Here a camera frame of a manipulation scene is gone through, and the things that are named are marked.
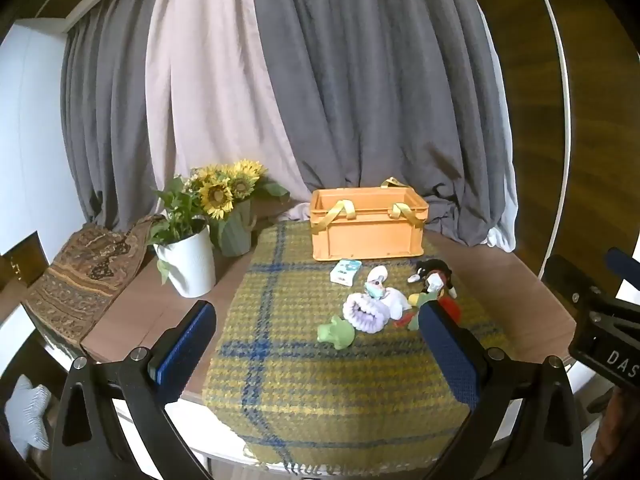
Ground green frog toy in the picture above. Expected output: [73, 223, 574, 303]
[317, 316, 357, 351]

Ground yellow green plaid blanket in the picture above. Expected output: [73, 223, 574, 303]
[202, 220, 506, 476]

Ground orange plastic crate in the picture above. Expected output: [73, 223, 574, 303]
[308, 177, 431, 263]

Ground white ring tube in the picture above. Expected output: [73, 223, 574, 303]
[525, 0, 573, 281]

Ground sunflower bouquet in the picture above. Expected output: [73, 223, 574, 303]
[187, 159, 291, 221]

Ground grey star pillow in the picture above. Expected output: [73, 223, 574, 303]
[5, 375, 51, 461]

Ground person's right forearm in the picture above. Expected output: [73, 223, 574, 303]
[592, 387, 640, 467]

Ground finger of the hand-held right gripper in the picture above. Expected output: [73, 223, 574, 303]
[604, 247, 640, 291]

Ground purple scrunchie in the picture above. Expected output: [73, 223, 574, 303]
[342, 292, 390, 333]

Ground brown patterned cloth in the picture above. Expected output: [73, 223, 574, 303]
[25, 215, 166, 346]

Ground grey curtain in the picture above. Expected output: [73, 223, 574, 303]
[60, 0, 518, 253]

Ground blue white tissue pack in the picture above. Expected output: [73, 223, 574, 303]
[330, 259, 362, 286]

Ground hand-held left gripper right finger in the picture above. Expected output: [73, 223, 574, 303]
[417, 302, 586, 480]

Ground red green plush toy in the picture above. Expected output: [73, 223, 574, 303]
[395, 292, 463, 331]

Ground black white plush toy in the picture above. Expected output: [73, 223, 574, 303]
[407, 258, 458, 306]

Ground green vase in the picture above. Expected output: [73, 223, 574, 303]
[216, 199, 254, 257]

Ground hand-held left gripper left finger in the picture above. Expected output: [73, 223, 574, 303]
[50, 300, 218, 480]

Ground green plant in white pot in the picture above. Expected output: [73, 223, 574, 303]
[147, 175, 217, 298]

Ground pale pink curtain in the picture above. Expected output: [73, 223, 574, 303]
[145, 0, 311, 201]

